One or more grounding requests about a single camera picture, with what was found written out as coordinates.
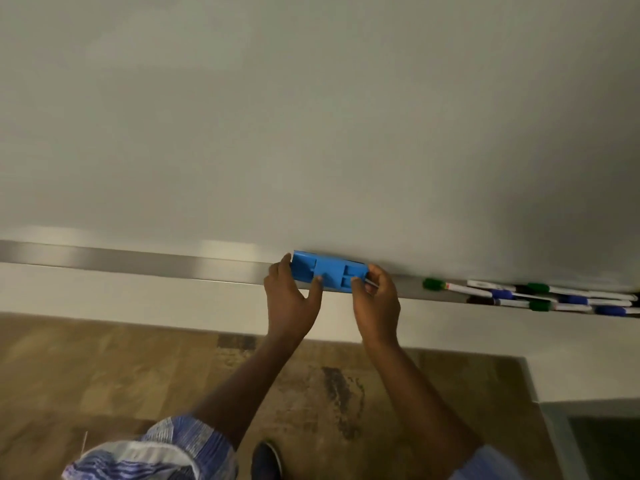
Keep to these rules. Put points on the person's left hand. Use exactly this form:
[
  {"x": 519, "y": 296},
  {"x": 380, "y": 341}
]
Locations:
[{"x": 287, "y": 307}]

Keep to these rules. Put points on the row of whiteboard markers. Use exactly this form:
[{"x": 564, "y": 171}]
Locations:
[{"x": 540, "y": 297}]

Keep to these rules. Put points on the person's left thumb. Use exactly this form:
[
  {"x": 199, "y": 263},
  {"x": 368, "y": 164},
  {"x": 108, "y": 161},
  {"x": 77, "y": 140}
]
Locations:
[{"x": 314, "y": 292}]

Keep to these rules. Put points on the grey framed dark panel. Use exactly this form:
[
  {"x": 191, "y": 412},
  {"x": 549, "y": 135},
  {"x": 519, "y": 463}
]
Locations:
[{"x": 595, "y": 444}]

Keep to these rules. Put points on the metal whiteboard tray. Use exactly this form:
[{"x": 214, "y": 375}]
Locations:
[{"x": 125, "y": 261}]

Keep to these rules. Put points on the blue striped shirt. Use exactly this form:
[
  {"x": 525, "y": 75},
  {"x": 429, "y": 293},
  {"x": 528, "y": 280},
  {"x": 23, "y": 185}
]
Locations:
[{"x": 165, "y": 452}]

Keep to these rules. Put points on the blue whiteboard eraser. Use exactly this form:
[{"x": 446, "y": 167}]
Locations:
[{"x": 327, "y": 268}]

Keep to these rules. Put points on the dark shoe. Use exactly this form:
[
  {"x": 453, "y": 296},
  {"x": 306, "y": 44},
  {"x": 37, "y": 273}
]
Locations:
[{"x": 265, "y": 462}]

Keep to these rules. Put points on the person's right forearm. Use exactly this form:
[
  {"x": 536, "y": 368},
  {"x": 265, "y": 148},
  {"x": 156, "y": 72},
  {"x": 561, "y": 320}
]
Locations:
[{"x": 425, "y": 404}]

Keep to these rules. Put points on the person's right thumb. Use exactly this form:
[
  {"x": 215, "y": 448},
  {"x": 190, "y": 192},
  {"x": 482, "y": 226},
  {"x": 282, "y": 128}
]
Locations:
[{"x": 358, "y": 290}]

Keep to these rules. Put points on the person's right hand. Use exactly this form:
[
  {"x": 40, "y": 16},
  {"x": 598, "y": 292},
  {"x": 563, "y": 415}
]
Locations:
[{"x": 377, "y": 312}]

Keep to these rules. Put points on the white whiteboard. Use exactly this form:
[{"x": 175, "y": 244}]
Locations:
[{"x": 320, "y": 119}]

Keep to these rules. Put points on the person's left forearm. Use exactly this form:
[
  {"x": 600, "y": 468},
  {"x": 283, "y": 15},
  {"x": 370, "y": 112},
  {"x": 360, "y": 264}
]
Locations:
[{"x": 240, "y": 389}]

